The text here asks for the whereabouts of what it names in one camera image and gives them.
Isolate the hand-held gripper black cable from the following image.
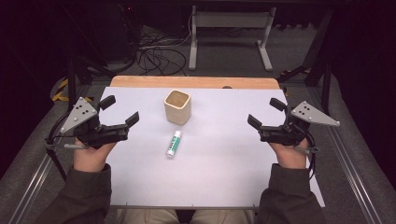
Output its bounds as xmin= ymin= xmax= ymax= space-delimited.
xmin=297 ymin=129 xmax=319 ymax=182
xmin=44 ymin=111 xmax=78 ymax=183

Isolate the black metal stand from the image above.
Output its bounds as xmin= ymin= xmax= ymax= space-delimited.
xmin=276 ymin=8 xmax=334 ymax=116

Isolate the person's right hand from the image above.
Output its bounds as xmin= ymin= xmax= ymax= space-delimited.
xmin=268 ymin=138 xmax=310 ymax=171

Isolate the person's leg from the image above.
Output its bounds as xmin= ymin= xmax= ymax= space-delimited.
xmin=116 ymin=208 xmax=179 ymax=224
xmin=190 ymin=208 xmax=250 ymax=224

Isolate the person's right leg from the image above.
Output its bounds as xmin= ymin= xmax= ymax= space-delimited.
xmin=190 ymin=208 xmax=250 ymax=224

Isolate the person's left leg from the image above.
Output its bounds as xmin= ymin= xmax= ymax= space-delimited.
xmin=116 ymin=208 xmax=179 ymax=224

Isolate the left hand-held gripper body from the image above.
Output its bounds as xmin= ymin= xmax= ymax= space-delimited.
xmin=60 ymin=96 xmax=130 ymax=149

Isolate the white green glue stick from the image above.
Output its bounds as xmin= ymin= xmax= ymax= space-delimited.
xmin=165 ymin=130 xmax=182 ymax=159

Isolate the right hand-held gripper black cable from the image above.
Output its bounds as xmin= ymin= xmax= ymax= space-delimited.
xmin=297 ymin=129 xmax=319 ymax=182

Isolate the white table sheet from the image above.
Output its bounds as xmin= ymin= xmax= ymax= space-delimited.
xmin=98 ymin=86 xmax=326 ymax=209

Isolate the metal floor rail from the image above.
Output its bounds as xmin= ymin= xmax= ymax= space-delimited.
xmin=7 ymin=151 xmax=54 ymax=224
xmin=328 ymin=126 xmax=386 ymax=224

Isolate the left hand-held gripper black cable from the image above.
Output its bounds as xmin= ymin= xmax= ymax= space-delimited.
xmin=44 ymin=111 xmax=78 ymax=183

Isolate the beige square cup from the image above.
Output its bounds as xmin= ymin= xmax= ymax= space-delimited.
xmin=163 ymin=89 xmax=192 ymax=126

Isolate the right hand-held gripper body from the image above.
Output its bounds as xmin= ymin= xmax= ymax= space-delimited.
xmin=257 ymin=101 xmax=341 ymax=147

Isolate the white metal stand frame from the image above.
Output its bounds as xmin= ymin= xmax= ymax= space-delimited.
xmin=188 ymin=5 xmax=277 ymax=73

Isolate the yellow black hazard tape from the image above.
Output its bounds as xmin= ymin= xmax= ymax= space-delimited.
xmin=50 ymin=77 xmax=94 ymax=103

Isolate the tangle of black floor cables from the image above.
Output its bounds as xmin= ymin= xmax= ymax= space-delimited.
xmin=135 ymin=26 xmax=189 ymax=77

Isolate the person's left hand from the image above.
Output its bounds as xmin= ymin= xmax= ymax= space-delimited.
xmin=73 ymin=139 xmax=118 ymax=174

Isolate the black tripod stand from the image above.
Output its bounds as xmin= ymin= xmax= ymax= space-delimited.
xmin=65 ymin=55 xmax=117 ymax=110

